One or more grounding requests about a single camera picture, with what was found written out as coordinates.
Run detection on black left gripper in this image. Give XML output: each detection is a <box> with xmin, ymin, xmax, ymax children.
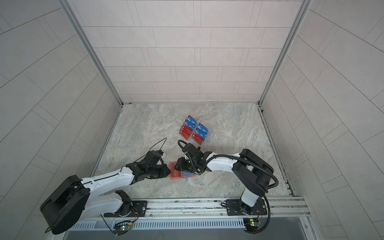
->
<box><xmin>146</xmin><ymin>164</ymin><xmax>174</xmax><ymax>179</ymax></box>

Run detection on orange card holder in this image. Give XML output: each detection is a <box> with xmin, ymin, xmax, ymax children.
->
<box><xmin>169</xmin><ymin>162</ymin><xmax>196</xmax><ymax>180</ymax></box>

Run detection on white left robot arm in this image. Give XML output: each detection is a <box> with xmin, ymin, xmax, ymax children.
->
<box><xmin>40</xmin><ymin>150</ymin><xmax>171</xmax><ymax>235</ymax></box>

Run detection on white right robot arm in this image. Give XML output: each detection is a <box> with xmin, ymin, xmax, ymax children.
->
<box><xmin>175</xmin><ymin>140</ymin><xmax>279</xmax><ymax>207</ymax></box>

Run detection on right card stack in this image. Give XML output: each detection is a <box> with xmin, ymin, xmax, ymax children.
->
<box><xmin>192</xmin><ymin>124</ymin><xmax>210</xmax><ymax>145</ymax></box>

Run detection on card stack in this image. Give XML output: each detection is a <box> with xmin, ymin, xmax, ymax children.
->
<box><xmin>192</xmin><ymin>124</ymin><xmax>210</xmax><ymax>145</ymax></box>
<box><xmin>180</xmin><ymin>116</ymin><xmax>198</xmax><ymax>140</ymax></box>

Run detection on left card stack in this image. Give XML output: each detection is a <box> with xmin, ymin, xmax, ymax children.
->
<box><xmin>180</xmin><ymin>116</ymin><xmax>198</xmax><ymax>140</ymax></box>

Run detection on left green circuit board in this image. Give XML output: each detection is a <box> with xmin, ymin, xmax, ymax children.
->
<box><xmin>113</xmin><ymin>221</ymin><xmax>133</xmax><ymax>236</ymax></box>

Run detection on green circuit board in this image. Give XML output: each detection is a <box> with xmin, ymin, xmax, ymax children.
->
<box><xmin>113</xmin><ymin>221</ymin><xmax>133</xmax><ymax>236</ymax></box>
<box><xmin>243</xmin><ymin>218</ymin><xmax>261</xmax><ymax>234</ymax></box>

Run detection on right green circuit board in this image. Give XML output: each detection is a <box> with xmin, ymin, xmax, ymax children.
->
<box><xmin>243</xmin><ymin>218</ymin><xmax>261</xmax><ymax>234</ymax></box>

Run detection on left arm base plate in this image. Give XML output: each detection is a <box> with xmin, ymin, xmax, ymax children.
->
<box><xmin>104</xmin><ymin>201</ymin><xmax>148</xmax><ymax>218</ymax></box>

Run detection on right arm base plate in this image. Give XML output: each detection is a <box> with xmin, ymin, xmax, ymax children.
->
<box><xmin>221</xmin><ymin>199</ymin><xmax>268</xmax><ymax>216</ymax></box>

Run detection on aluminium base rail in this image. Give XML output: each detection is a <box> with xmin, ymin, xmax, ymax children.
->
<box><xmin>59</xmin><ymin>196</ymin><xmax>310</xmax><ymax>221</ymax></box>

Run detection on aluminium corner post left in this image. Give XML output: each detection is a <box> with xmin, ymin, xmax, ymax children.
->
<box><xmin>58</xmin><ymin>0</ymin><xmax>124</xmax><ymax>108</ymax></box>

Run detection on aluminium corner post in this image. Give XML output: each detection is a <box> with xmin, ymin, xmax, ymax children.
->
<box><xmin>259</xmin><ymin>0</ymin><xmax>312</xmax><ymax>107</ymax></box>
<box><xmin>58</xmin><ymin>0</ymin><xmax>124</xmax><ymax>108</ymax></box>

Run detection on aluminium corner post right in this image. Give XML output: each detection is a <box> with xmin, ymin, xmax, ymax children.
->
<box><xmin>259</xmin><ymin>0</ymin><xmax>312</xmax><ymax>107</ymax></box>

